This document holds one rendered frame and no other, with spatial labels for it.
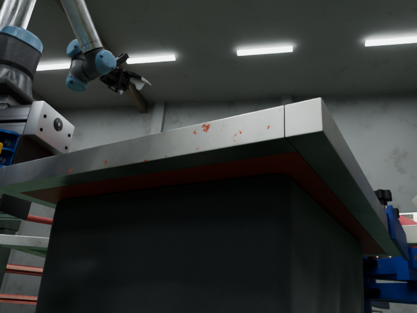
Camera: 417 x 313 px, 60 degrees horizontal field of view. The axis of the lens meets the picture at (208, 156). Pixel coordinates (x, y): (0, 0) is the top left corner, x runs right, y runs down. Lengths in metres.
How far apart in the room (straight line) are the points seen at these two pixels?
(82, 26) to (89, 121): 10.20
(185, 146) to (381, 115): 9.70
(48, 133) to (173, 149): 0.56
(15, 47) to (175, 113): 9.41
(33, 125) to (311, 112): 0.70
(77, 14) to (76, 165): 0.89
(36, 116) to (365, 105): 9.55
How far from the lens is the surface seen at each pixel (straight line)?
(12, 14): 1.39
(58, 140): 0.99
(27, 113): 0.96
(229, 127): 0.40
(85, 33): 1.37
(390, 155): 9.62
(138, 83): 1.60
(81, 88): 1.44
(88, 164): 0.54
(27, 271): 8.45
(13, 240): 1.64
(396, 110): 10.22
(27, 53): 1.16
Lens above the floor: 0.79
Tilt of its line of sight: 22 degrees up
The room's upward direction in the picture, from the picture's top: 5 degrees clockwise
